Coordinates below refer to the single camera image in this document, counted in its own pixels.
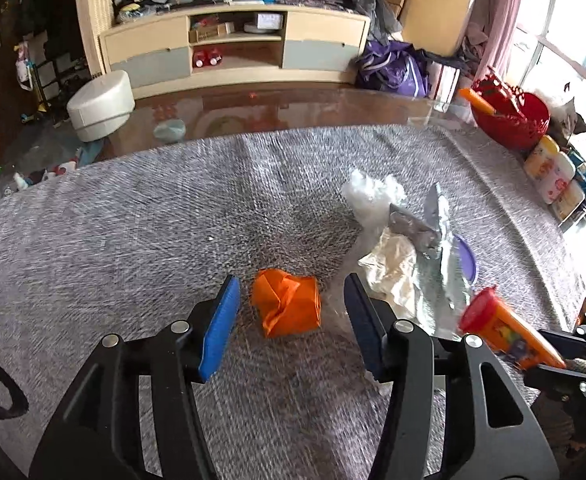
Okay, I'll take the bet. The orange paper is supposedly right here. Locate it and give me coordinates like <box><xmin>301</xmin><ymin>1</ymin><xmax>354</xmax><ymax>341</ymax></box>
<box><xmin>251</xmin><ymin>269</ymin><xmax>321</xmax><ymax>338</ymax></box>

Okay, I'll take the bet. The cream paper wrapper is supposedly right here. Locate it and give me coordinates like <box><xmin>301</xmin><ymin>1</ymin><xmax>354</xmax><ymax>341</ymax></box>
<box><xmin>358</xmin><ymin>228</ymin><xmax>417</xmax><ymax>318</ymax></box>

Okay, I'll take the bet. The silver foil snack bag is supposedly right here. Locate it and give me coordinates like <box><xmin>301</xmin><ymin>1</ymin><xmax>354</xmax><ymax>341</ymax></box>
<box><xmin>389</xmin><ymin>183</ymin><xmax>471</xmax><ymax>340</ymax></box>

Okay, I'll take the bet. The orange tube with red cap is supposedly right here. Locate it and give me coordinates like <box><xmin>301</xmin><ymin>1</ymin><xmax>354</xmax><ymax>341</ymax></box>
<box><xmin>458</xmin><ymin>286</ymin><xmax>566</xmax><ymax>370</ymax></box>

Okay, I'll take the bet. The purple plastic lid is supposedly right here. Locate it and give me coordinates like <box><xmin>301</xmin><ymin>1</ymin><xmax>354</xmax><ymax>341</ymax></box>
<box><xmin>455</xmin><ymin>234</ymin><xmax>478</xmax><ymax>285</ymax></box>

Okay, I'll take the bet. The white plastic bag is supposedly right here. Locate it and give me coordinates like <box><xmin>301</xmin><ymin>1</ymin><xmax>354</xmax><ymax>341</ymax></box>
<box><xmin>341</xmin><ymin>169</ymin><xmax>407</xmax><ymax>230</ymax></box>

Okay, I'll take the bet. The grey woven table cloth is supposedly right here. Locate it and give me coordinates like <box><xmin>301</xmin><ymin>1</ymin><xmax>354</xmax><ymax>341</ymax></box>
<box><xmin>0</xmin><ymin>125</ymin><xmax>586</xmax><ymax>479</ymax></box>

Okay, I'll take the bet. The cream small bottle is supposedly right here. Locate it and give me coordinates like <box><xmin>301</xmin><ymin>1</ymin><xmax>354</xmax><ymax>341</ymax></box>
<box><xmin>551</xmin><ymin>179</ymin><xmax>585</xmax><ymax>223</ymax></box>

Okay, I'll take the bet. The white lotion bottle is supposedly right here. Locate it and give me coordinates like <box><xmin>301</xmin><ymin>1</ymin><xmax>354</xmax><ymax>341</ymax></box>
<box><xmin>536</xmin><ymin>152</ymin><xmax>575</xmax><ymax>205</ymax></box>

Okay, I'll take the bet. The yellow-cap lotion bottle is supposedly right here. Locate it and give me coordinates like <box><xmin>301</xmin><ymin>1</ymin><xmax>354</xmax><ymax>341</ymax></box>
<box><xmin>523</xmin><ymin>134</ymin><xmax>560</xmax><ymax>181</ymax></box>

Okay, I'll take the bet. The white round stool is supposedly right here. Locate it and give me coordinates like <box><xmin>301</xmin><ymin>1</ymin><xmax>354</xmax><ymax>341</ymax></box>
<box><xmin>66</xmin><ymin>70</ymin><xmax>136</xmax><ymax>143</ymax></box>

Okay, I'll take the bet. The red plastic basket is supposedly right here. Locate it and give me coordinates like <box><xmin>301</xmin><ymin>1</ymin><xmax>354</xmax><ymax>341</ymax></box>
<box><xmin>457</xmin><ymin>67</ymin><xmax>550</xmax><ymax>152</ymax></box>

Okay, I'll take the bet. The beige TV cabinet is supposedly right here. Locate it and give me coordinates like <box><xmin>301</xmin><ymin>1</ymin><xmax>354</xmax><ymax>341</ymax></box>
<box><xmin>99</xmin><ymin>1</ymin><xmax>370</xmax><ymax>99</ymax></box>

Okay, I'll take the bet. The purple bag on floor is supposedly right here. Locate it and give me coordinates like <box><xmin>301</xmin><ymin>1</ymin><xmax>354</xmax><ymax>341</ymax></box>
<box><xmin>354</xmin><ymin>40</ymin><xmax>430</xmax><ymax>98</ymax></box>

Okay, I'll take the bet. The beige standing air conditioner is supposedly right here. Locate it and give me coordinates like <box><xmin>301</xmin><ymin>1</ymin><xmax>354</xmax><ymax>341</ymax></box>
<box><xmin>400</xmin><ymin>0</ymin><xmax>474</xmax><ymax>56</ymax></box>

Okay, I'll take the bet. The pink curtain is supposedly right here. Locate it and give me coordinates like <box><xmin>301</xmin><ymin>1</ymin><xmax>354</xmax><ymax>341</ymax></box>
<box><xmin>476</xmin><ymin>0</ymin><xmax>522</xmax><ymax>79</ymax></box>

